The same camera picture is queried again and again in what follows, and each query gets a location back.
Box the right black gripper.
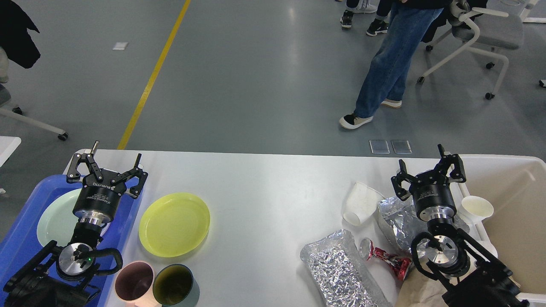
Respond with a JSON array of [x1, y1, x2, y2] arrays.
[[391, 144, 466, 221]]

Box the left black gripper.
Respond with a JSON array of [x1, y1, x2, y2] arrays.
[[66, 153, 148, 223]]

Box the yellow plastic plate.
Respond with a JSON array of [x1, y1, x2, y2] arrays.
[[138, 192, 211, 257]]

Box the pink cup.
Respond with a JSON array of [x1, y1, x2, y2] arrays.
[[114, 261, 161, 307]]

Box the dark teal cup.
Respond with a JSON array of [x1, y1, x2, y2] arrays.
[[152, 264, 200, 307]]

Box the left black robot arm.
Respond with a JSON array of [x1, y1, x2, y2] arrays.
[[1, 152, 148, 307]]

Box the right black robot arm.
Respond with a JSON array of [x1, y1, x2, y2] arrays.
[[391, 145, 530, 307]]

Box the floor socket plate right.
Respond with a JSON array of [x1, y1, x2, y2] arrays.
[[391, 139, 412, 155]]

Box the floor socket plate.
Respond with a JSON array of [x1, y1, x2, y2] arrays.
[[391, 139, 412, 155], [369, 139, 390, 155]]

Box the silver foil bag rear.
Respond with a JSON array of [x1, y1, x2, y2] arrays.
[[375, 196, 470, 256]]

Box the silver foil bag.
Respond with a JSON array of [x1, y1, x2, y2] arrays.
[[375, 196, 470, 256], [300, 229, 392, 307]]

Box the white paper cup upright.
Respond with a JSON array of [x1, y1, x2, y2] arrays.
[[457, 195, 494, 225]]

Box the floor socket plate left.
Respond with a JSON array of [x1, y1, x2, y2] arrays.
[[369, 139, 390, 155]]

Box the pale green plate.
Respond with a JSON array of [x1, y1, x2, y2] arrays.
[[36, 188, 109, 248]]

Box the white paper cup lying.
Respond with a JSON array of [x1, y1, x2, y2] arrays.
[[342, 181, 385, 226]]

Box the crushed red soda can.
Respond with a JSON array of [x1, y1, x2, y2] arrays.
[[360, 237, 412, 281]]

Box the person in blue jeans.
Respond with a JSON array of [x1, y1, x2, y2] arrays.
[[340, 0, 451, 130]]

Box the beige plastic bin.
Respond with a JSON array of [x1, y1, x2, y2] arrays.
[[462, 155, 546, 307]]

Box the white side table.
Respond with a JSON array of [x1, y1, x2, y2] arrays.
[[0, 136, 21, 167]]

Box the brown paper bag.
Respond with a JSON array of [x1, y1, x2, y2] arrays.
[[395, 268, 447, 307]]

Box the office chair left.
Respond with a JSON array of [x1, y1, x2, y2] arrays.
[[0, 84, 68, 141]]

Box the silver foil bag front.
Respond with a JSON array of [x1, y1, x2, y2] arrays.
[[300, 229, 392, 307]]

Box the person with black sneakers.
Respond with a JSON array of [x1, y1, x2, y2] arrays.
[[340, 0, 394, 37]]

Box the white office chair right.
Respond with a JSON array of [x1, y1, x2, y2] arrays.
[[417, 0, 524, 100]]

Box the black jacket left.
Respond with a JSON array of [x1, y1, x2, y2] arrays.
[[0, 0, 41, 69]]

